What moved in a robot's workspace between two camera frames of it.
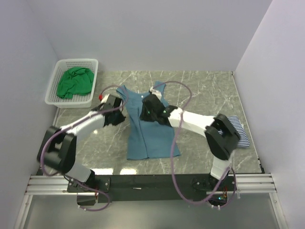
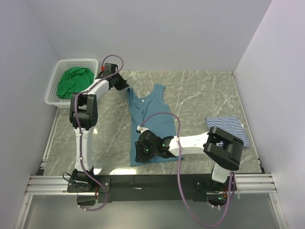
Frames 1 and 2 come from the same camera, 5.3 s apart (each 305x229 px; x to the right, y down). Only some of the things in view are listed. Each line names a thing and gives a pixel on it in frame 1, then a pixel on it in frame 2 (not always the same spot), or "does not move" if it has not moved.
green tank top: [75, 80] does not move
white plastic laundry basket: [77, 101] does not move
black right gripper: [143, 116] → [141, 156]
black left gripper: [121, 119] → [124, 84]
